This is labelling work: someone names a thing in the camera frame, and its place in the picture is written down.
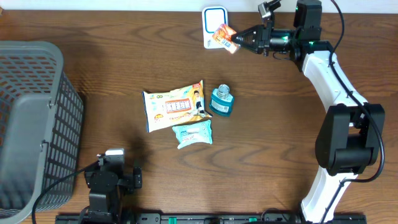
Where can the white barcode scanner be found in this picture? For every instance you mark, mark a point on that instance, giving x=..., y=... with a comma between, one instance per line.
x=212, y=18

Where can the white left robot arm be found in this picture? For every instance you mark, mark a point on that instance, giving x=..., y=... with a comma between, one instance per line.
x=105, y=207

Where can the grey plastic mesh basket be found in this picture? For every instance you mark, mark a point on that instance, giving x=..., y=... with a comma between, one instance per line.
x=41, y=119

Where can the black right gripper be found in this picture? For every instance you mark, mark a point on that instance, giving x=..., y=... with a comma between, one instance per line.
x=261, y=31

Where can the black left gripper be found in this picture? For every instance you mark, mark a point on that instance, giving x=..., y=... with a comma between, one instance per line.
x=131, y=180

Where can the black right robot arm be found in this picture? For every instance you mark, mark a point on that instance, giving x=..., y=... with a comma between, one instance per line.
x=350, y=138

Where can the small teal wipes pack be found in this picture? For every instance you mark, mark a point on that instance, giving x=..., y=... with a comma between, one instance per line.
x=200, y=132

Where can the black mounting rail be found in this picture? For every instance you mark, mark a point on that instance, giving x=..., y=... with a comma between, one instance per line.
x=156, y=218

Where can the small orange snack packet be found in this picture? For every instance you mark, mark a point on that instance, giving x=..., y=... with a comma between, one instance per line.
x=223, y=36

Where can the teal mouthwash bottle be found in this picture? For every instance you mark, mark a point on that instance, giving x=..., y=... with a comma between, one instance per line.
x=222, y=100

